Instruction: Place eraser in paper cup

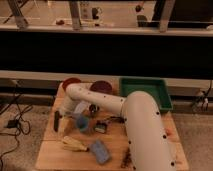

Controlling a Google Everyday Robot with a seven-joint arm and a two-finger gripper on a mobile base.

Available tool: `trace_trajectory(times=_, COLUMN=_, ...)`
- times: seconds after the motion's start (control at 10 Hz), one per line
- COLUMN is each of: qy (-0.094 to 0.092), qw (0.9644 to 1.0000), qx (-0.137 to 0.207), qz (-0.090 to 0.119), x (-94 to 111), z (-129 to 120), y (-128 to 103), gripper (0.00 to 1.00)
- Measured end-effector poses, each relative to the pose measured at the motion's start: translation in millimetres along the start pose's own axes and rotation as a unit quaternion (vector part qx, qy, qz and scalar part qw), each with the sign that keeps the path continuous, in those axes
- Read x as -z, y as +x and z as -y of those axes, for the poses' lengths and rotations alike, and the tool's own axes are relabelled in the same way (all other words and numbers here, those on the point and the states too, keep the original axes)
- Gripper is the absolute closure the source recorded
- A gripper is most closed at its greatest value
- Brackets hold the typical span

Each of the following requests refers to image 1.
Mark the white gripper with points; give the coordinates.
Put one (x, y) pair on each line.
(66, 108)

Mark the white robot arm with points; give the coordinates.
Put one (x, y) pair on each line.
(145, 130)

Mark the blue paper cup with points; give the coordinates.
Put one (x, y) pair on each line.
(82, 123)

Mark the small metal cup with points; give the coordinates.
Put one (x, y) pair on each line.
(93, 109)

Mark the light blue plastic lid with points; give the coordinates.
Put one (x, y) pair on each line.
(81, 107)

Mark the yellow corn husk toy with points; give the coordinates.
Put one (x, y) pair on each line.
(72, 144)

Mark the wooden table board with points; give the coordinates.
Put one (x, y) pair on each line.
(52, 157)

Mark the red bowl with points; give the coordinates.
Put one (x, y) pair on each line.
(69, 81)

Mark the purple bowl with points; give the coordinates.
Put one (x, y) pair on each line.
(101, 86)

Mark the blue sponge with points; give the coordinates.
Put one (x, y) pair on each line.
(100, 152)

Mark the green plastic tray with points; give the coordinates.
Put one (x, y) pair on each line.
(155, 87)

